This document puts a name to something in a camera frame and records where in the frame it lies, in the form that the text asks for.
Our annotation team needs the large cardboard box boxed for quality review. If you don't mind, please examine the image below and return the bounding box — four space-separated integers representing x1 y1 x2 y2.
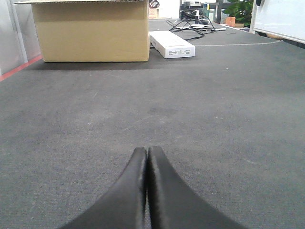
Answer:
17 0 150 62

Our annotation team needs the white flat carton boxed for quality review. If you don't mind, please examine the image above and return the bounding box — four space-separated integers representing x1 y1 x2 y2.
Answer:
149 31 195 59

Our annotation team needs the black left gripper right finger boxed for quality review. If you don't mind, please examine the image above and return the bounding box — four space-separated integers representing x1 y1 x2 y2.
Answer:
147 146 243 229

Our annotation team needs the green potted plant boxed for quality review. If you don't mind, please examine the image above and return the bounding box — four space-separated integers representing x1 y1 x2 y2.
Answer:
223 0 254 27

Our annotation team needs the black cable bundle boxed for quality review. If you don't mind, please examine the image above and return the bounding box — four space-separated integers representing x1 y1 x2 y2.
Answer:
166 14 216 40

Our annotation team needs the white board panel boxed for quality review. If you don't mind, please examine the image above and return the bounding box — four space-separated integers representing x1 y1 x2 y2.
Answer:
250 0 305 43

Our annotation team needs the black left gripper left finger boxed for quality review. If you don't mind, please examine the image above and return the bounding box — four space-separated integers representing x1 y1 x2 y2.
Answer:
62 147 147 229

